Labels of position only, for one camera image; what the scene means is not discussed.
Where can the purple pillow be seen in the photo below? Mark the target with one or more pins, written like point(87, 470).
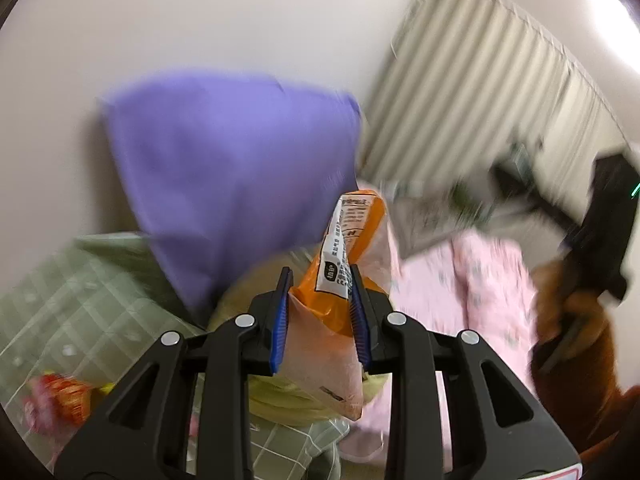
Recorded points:
point(222, 171)

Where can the beige curtain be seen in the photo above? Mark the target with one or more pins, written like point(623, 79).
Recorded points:
point(467, 79)

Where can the green white carton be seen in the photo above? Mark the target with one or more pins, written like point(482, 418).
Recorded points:
point(422, 219)

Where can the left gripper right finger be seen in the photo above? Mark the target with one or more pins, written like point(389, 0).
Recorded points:
point(458, 411)

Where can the red paper cup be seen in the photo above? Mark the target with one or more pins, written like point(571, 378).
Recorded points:
point(55, 402)

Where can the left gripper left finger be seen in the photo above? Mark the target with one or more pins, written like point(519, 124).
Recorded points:
point(181, 411)

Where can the orange snack bag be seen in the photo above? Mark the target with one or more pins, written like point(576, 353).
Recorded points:
point(320, 352)

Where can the brown fuzzy sleeve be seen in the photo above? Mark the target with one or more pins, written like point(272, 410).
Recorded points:
point(581, 392)

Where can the green checkered tablecloth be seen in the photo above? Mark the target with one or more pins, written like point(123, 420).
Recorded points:
point(93, 308)

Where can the pink floral bedding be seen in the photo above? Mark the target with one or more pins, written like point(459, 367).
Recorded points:
point(471, 282)

